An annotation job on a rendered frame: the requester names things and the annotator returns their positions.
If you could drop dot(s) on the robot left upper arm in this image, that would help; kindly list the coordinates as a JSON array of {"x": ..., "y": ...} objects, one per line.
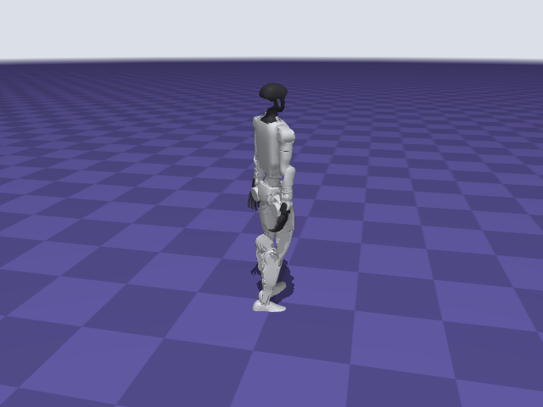
[{"x": 254, "y": 122}]

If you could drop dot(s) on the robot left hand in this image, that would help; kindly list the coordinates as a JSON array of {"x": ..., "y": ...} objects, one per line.
[{"x": 252, "y": 200}]

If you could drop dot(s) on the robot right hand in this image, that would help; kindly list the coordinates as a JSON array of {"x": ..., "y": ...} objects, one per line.
[{"x": 282, "y": 218}]

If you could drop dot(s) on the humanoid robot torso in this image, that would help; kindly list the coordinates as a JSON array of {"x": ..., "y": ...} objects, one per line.
[{"x": 268, "y": 156}]

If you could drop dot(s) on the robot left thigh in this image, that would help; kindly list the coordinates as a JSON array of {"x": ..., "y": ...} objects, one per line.
[{"x": 264, "y": 241}]

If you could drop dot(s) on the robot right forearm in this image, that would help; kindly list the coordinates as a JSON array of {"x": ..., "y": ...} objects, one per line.
[{"x": 287, "y": 187}]

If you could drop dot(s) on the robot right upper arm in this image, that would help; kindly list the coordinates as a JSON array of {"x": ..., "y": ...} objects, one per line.
[{"x": 285, "y": 137}]

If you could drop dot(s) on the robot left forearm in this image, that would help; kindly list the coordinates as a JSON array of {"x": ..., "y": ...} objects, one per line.
[{"x": 259, "y": 174}]

